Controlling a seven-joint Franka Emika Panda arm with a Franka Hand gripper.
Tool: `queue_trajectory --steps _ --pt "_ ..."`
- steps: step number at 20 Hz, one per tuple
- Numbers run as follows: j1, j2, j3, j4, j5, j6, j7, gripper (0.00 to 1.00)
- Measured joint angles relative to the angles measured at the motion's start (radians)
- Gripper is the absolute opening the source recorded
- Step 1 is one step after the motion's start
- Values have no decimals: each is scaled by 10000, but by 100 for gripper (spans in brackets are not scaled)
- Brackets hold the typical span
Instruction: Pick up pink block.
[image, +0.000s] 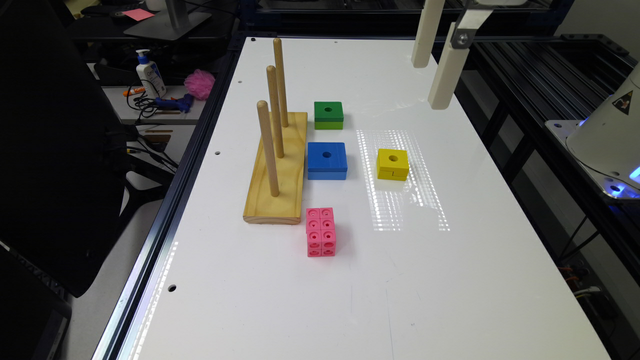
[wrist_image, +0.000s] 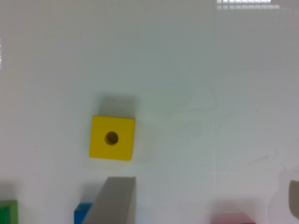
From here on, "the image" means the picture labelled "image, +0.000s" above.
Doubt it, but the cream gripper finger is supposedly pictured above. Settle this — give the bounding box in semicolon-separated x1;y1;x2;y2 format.
411;0;445;68
428;23;469;110

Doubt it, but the pink interlocking cube block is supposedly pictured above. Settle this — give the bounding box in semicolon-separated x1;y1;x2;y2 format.
306;208;337;257

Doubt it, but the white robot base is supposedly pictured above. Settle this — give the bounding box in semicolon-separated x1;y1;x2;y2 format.
545;68;639;200

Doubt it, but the yellow cube with hole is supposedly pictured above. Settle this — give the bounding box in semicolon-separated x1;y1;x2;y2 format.
376;149;409;181

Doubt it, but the green square block with hole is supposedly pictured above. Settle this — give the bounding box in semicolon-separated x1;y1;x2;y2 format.
314;101;344;130

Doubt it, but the rear wooden peg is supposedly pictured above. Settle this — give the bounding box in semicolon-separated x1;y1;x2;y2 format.
273;38;289;128

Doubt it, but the wooden peg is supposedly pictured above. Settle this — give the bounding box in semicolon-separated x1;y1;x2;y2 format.
257;100;280;197
266;65;284;158
273;38;289;128

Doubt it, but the blue square block with hole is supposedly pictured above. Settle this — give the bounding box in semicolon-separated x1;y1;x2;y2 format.
307;142;348;180

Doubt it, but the middle wooden peg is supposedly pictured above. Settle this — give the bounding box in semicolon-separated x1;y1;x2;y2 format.
266;65;284;158

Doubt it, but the front wooden peg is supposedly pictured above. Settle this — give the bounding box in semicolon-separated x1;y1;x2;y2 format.
257;100;280;197

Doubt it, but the wooden peg base board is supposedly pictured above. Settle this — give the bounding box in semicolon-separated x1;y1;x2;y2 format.
243;112;308;225

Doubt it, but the pink bath pouf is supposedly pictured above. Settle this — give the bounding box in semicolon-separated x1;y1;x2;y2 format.
184;69;215;100

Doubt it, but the silver monitor stand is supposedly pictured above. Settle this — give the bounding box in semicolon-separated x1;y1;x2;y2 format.
123;0;211;41

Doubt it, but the blue glue gun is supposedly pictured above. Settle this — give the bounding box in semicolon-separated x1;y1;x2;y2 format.
154;94;195;113

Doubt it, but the white lotion pump bottle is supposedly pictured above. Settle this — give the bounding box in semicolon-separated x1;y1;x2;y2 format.
136;49;167;99

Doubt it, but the pink sticky note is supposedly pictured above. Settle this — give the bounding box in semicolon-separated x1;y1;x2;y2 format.
123;8;155;22

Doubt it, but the black aluminium frame rack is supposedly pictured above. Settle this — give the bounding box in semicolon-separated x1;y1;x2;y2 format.
456;35;639;279

